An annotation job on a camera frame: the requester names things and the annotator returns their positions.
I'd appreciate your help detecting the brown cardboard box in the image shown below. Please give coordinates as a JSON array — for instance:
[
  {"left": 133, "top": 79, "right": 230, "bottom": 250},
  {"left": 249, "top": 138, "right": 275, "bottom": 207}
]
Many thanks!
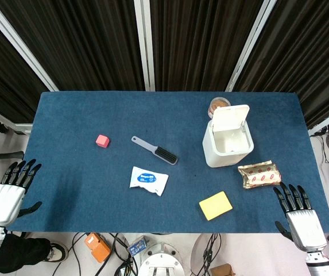
[{"left": 210, "top": 263, "right": 237, "bottom": 276}]

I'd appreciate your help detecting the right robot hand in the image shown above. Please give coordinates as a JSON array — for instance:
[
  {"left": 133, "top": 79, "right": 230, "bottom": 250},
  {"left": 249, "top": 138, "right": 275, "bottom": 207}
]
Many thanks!
[{"left": 272, "top": 183, "right": 328, "bottom": 254}]

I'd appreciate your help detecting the yellow sponge pad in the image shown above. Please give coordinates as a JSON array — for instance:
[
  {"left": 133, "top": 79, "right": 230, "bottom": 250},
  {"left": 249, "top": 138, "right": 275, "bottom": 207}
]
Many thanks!
[{"left": 198, "top": 191, "right": 234, "bottom": 221}]

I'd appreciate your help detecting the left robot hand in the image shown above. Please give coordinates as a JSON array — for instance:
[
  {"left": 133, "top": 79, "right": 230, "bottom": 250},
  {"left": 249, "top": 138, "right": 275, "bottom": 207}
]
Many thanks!
[{"left": 0, "top": 159, "right": 43, "bottom": 227}]

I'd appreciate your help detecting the black curtain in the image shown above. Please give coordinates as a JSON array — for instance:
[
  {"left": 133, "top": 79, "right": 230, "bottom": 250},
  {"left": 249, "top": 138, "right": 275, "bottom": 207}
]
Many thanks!
[{"left": 0, "top": 0, "right": 329, "bottom": 130}]

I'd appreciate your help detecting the brown round jar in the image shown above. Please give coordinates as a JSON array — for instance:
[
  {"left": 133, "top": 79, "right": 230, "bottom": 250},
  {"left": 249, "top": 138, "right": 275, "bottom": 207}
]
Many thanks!
[{"left": 207, "top": 97, "right": 231, "bottom": 119}]

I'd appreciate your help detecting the white wet wipes packet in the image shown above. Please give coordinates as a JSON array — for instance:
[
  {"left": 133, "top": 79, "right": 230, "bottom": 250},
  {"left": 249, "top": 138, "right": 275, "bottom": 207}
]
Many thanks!
[{"left": 129, "top": 166, "right": 170, "bottom": 197}]

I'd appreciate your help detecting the blue table cloth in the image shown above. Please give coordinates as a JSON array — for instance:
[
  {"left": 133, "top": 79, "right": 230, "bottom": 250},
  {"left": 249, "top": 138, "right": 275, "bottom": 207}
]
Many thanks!
[{"left": 6, "top": 91, "right": 329, "bottom": 234}]

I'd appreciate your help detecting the orange box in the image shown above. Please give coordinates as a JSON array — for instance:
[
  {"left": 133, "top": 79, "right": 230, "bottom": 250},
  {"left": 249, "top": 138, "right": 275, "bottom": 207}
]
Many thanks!
[{"left": 84, "top": 232, "right": 112, "bottom": 264}]

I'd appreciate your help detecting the black trouser leg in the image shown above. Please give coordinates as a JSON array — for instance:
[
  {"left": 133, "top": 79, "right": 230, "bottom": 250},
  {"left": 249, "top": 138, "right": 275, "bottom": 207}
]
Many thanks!
[{"left": 0, "top": 233, "right": 52, "bottom": 274}]

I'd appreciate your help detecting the blue printed card box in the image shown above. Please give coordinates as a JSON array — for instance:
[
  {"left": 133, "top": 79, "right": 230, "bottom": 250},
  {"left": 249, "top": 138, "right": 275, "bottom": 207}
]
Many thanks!
[{"left": 127, "top": 235, "right": 150, "bottom": 258}]

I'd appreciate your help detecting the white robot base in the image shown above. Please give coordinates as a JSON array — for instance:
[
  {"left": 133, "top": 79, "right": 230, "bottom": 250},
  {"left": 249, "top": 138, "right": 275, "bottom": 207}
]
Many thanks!
[{"left": 137, "top": 241, "right": 185, "bottom": 276}]

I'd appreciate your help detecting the gold snack packet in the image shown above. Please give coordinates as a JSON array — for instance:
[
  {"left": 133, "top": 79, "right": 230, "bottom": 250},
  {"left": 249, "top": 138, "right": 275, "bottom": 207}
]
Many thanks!
[{"left": 237, "top": 160, "right": 282, "bottom": 190}]

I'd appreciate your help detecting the pink cube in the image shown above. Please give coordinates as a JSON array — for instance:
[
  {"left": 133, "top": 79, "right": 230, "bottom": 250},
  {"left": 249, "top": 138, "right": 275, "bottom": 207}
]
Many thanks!
[{"left": 95, "top": 133, "right": 110, "bottom": 149}]

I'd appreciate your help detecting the white desktop trash bin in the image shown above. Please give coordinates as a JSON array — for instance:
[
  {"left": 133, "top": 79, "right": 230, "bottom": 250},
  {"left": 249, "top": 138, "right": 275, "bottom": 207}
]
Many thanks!
[{"left": 202, "top": 104, "right": 255, "bottom": 168}]

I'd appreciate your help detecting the black white sneaker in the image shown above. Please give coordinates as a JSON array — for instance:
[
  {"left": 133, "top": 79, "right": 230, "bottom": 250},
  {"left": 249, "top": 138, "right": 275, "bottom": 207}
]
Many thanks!
[{"left": 45, "top": 243, "right": 69, "bottom": 263}]

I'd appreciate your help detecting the white frame post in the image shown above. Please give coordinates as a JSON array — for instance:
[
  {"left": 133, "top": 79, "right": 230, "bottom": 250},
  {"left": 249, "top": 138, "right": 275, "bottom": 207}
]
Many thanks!
[
  {"left": 225, "top": 0, "right": 278, "bottom": 93},
  {"left": 0, "top": 0, "right": 60, "bottom": 93},
  {"left": 133, "top": 0, "right": 156, "bottom": 92}
]

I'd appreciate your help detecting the grey black brush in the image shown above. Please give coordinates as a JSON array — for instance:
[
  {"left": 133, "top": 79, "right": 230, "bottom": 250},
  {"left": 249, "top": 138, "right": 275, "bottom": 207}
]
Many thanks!
[{"left": 131, "top": 135, "right": 179, "bottom": 166}]

